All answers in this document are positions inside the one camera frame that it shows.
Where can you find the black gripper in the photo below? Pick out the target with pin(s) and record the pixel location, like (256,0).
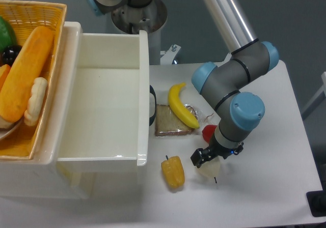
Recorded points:
(215,149)

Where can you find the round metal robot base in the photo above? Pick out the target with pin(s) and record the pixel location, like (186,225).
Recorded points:
(150,18)

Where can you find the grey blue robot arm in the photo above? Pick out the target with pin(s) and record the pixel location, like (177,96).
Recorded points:
(220,86)

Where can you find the red bell pepper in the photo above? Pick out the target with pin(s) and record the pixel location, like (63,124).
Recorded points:
(208,132)

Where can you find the yellow bell pepper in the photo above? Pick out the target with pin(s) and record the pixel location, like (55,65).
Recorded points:
(173,172)

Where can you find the bread slice in plastic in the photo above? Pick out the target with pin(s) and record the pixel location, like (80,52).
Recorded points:
(168,124)

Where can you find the yellow banana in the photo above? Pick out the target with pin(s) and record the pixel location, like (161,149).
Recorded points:
(178,108)

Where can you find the black device at edge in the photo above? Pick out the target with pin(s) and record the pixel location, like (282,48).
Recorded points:
(316,201)

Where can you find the white plastic drawer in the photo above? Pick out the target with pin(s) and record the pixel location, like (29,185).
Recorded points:
(107,124)

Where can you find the white drawer cabinet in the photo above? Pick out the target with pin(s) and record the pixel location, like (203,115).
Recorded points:
(44,176)

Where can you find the cream croissant pastry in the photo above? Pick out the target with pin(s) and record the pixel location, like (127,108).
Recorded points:
(35,102)

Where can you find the orange baguette bread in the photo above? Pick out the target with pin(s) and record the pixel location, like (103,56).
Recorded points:
(25,69)

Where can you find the white plate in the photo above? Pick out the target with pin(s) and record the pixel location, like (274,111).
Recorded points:
(7,132)

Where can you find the dark purple grapes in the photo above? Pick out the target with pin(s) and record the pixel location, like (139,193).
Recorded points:
(10,54)

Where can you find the yellow woven basket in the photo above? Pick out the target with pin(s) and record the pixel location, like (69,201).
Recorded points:
(24,17)

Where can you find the green vegetable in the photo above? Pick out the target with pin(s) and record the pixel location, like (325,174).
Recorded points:
(8,37)

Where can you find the black drawer handle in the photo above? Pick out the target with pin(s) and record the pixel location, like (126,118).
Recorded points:
(153,104)

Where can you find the white metal bracket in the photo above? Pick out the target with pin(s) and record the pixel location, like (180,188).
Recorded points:
(170,56)

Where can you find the white frame at right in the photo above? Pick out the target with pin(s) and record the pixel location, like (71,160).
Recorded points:
(315,100)

